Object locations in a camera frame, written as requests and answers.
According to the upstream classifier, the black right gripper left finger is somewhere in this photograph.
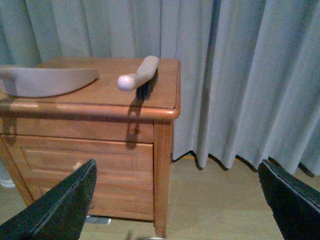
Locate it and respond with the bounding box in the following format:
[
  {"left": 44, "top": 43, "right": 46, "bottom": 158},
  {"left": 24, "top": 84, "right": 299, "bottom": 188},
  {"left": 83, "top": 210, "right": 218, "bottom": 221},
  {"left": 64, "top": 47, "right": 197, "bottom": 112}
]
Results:
[{"left": 0, "top": 159, "right": 97, "bottom": 240}]

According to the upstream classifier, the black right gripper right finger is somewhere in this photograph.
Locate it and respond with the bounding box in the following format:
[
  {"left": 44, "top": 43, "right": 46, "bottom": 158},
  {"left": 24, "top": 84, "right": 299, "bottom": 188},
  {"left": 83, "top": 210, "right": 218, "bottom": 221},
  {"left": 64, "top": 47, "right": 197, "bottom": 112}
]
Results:
[{"left": 258, "top": 159, "right": 320, "bottom": 240}]

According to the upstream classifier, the beige dustpan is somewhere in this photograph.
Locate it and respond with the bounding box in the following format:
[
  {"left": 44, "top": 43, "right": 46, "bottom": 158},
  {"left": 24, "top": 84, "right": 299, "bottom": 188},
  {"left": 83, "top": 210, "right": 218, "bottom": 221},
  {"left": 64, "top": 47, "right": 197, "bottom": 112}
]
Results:
[{"left": 0, "top": 65, "right": 99, "bottom": 98}]

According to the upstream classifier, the beige hand brush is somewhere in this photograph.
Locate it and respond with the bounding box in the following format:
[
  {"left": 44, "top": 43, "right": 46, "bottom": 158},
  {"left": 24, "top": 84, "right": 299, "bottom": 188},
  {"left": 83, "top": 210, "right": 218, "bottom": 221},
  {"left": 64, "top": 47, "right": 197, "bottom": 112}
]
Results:
[{"left": 117, "top": 55, "right": 160, "bottom": 101}]

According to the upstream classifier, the white fan heater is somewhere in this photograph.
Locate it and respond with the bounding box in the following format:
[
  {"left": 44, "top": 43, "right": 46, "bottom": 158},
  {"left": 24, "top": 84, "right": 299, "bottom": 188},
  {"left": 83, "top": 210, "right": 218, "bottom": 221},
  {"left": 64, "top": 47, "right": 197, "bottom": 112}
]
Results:
[{"left": 0, "top": 161, "right": 16, "bottom": 188}]

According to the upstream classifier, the wooden nightstand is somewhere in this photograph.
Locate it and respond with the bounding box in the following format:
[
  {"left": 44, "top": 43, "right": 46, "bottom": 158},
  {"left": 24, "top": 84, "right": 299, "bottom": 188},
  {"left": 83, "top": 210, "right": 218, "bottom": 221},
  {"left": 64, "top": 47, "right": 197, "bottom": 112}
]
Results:
[{"left": 0, "top": 57, "right": 181, "bottom": 238}]

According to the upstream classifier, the light grey curtain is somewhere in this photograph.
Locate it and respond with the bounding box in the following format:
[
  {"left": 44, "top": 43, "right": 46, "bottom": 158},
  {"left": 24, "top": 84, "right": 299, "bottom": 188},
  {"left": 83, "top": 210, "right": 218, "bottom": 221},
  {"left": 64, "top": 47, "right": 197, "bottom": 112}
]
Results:
[{"left": 0, "top": 0, "right": 320, "bottom": 176}]

